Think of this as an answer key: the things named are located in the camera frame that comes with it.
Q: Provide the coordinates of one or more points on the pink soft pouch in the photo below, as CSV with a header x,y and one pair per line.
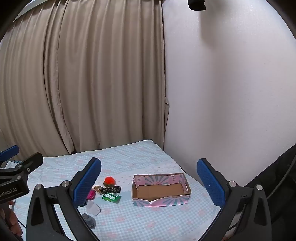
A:
x,y
91,195

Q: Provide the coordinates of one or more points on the blue checked bedsheet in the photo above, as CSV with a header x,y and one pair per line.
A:
x,y
143,222

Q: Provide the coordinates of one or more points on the dark patterned wrapper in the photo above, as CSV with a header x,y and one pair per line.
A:
x,y
108,189

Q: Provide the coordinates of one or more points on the beige curtain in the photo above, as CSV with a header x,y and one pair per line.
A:
x,y
92,69

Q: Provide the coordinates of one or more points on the grey sock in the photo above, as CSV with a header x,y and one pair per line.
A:
x,y
89,220

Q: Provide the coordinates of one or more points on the orange fluffy pompom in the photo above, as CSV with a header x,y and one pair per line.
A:
x,y
109,181

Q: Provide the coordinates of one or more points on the pink cardboard box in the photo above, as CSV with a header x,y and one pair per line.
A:
x,y
159,188

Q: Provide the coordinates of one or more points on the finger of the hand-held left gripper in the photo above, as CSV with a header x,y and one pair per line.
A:
x,y
10,151
25,165

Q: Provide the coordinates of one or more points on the green packet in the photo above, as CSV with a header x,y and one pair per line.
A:
x,y
111,197

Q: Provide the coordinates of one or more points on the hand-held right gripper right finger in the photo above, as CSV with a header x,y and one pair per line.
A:
x,y
211,183

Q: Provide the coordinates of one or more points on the clear plastic wrapper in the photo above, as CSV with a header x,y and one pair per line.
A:
x,y
93,207

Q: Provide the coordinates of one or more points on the person's left hand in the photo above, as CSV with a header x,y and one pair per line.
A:
x,y
12,220

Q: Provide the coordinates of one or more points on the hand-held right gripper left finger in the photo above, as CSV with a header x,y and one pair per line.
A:
x,y
89,183

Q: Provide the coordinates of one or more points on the black mounted object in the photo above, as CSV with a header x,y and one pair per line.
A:
x,y
196,4

